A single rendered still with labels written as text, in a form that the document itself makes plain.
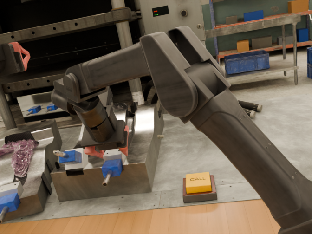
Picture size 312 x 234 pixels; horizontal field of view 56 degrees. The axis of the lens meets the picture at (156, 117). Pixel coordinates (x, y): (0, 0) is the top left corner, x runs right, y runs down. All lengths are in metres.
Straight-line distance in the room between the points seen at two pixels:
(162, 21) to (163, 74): 1.12
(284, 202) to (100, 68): 0.36
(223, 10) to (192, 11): 5.78
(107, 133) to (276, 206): 0.39
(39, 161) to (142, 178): 0.36
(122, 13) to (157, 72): 1.00
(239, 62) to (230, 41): 2.95
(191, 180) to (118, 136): 0.21
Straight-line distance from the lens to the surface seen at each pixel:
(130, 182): 0.78
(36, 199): 0.85
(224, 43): 7.34
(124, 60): 0.49
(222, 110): 0.40
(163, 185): 0.80
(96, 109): 0.62
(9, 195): 0.86
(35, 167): 0.97
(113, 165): 0.73
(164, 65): 0.40
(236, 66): 4.42
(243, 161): 0.42
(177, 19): 1.52
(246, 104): 1.23
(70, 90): 0.59
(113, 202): 0.79
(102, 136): 0.67
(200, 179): 0.74
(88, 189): 0.82
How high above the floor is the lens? 1.22
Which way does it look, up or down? 19 degrees down
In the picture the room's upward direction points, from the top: 11 degrees counter-clockwise
